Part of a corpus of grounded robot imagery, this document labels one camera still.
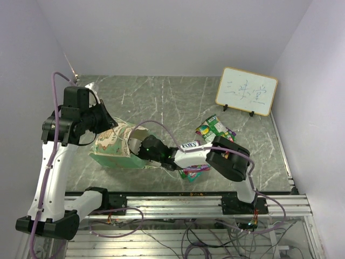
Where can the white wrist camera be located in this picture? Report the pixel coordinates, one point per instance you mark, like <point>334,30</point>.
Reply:
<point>135,146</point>
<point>93,95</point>

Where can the yellow green Fox's packet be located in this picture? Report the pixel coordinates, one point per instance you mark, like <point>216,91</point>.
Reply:
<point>183,174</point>
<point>190,145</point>

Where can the aluminium mounting rail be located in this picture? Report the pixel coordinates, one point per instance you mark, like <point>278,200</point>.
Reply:
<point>169,207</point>

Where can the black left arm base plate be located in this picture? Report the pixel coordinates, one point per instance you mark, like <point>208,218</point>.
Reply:
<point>116,205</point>

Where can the green Fox's candy packet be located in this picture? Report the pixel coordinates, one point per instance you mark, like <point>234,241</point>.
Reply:
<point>212,127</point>

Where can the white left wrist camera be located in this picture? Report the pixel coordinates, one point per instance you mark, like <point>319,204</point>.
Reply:
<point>93,95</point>

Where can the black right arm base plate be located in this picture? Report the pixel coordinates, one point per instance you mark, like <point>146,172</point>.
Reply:
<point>231,205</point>

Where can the teal red Fox's packet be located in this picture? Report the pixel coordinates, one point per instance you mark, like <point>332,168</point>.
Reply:
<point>192,176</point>

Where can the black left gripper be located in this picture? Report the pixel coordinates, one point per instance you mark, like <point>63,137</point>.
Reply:
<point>108,123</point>

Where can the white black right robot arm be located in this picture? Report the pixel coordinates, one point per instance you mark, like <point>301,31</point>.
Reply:
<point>229,159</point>

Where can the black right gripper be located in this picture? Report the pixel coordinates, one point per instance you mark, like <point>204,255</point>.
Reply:
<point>139,152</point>

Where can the purple Fox's candy packet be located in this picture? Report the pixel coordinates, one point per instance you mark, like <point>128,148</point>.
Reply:
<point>231,135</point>

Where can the purple berries Fox's packet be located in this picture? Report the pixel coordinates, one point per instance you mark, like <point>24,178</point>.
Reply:
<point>196,168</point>

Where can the green printed paper bag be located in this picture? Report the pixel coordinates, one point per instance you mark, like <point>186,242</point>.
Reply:
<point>111,148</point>

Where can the small whiteboard yellow frame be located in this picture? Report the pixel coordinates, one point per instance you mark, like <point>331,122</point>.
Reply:
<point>246,91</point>

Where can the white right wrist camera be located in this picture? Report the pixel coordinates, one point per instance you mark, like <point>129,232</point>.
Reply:
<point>135,146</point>

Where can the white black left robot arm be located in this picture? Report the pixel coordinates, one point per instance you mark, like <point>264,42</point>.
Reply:
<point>61,139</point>

